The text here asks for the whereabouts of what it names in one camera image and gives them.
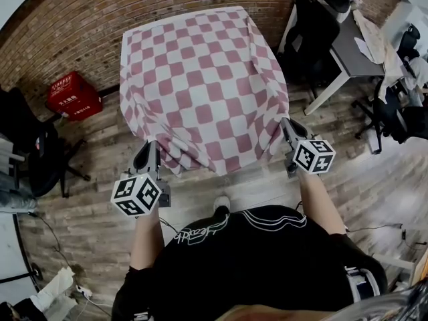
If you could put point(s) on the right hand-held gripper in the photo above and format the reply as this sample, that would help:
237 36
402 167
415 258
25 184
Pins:
314 157

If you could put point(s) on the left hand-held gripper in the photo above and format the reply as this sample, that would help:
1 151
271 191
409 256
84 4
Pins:
137 196

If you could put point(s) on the pink checkered tablecloth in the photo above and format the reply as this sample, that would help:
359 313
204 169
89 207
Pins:
204 89

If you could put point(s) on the person's right forearm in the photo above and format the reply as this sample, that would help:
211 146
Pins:
319 202

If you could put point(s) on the person's left forearm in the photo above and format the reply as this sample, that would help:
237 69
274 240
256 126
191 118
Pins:
147 239

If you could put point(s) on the person's white shoe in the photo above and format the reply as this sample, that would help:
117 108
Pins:
221 202

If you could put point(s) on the person's black trousers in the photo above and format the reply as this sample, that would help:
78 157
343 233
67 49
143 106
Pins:
221 213

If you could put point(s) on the dark grey desk white legs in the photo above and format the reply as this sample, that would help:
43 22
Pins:
354 62

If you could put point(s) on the red box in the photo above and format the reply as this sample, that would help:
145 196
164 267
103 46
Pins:
73 95

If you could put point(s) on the white paper sheet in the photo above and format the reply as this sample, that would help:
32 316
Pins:
361 45

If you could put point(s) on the crumpled beige cloth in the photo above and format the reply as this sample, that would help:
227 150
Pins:
378 42

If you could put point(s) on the person's black printed t-shirt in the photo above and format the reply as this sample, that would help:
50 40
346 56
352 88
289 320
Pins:
250 266

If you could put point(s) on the white power strip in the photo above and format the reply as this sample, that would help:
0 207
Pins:
84 290

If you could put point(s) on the white panel black edge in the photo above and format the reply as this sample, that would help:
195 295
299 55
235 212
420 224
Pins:
10 246

